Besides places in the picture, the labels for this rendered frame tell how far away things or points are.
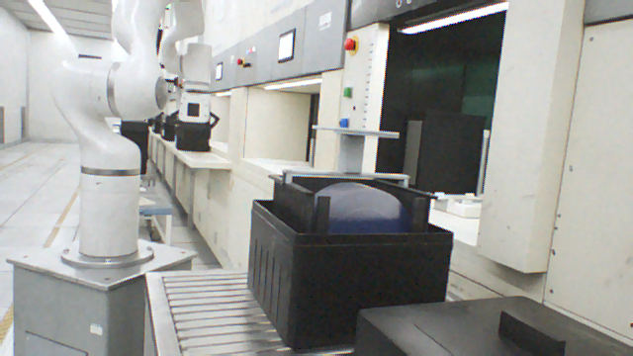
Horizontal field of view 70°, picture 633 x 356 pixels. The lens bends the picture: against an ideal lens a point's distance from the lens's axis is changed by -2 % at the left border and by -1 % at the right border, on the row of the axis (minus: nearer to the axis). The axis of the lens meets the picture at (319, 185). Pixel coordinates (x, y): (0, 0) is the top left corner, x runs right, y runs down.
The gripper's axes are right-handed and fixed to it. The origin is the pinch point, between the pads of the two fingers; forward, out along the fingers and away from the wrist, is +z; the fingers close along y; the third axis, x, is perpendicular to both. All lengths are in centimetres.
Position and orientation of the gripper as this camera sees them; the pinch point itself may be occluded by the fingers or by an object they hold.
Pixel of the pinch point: (194, 136)
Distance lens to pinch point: 164.4
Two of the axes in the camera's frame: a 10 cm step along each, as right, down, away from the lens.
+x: 0.3, -1.2, 9.9
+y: 10.0, 0.9, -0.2
